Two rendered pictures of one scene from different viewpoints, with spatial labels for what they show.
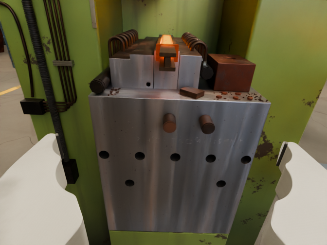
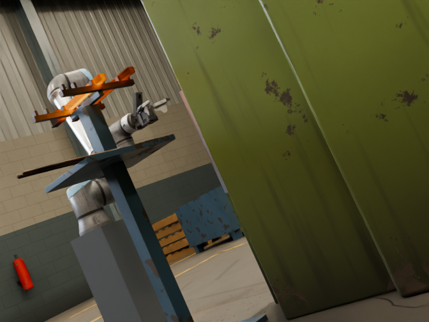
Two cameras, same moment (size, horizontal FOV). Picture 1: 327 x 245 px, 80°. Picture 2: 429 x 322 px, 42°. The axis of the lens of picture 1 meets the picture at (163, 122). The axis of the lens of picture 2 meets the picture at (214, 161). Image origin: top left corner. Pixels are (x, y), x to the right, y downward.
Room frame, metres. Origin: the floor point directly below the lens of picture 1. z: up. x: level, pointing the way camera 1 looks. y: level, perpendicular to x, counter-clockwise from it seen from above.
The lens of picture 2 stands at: (1.70, -2.00, 0.41)
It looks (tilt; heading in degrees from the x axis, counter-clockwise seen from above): 5 degrees up; 126
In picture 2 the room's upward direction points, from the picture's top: 25 degrees counter-clockwise
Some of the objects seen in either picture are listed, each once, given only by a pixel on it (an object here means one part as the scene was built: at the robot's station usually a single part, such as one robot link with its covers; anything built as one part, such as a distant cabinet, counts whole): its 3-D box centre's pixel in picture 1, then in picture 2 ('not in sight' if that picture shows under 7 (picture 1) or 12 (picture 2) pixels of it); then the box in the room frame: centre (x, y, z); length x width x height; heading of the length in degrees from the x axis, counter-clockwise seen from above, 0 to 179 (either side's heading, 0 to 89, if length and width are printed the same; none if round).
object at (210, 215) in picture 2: not in sight; (225, 213); (-3.16, 4.39, 0.36); 1.21 x 0.81 x 0.72; 161
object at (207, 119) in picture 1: (206, 124); not in sight; (0.36, -0.09, 0.87); 0.04 x 0.03 x 0.03; 1
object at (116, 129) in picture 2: not in sight; (120, 131); (-0.20, -0.01, 0.98); 0.12 x 0.09 x 0.10; 1
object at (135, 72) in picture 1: (157, 54); not in sight; (0.65, 0.03, 0.96); 0.42 x 0.20 x 0.09; 1
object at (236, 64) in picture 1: (227, 71); not in sight; (0.50, -0.15, 0.95); 0.12 x 0.09 x 0.07; 1
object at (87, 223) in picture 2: not in sight; (93, 221); (-0.68, 0.02, 0.65); 0.19 x 0.19 x 0.10
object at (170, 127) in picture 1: (169, 122); not in sight; (0.36, -0.01, 0.87); 0.04 x 0.03 x 0.03; 1
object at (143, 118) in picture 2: not in sight; (143, 117); (-0.03, -0.01, 0.97); 0.12 x 0.08 x 0.09; 1
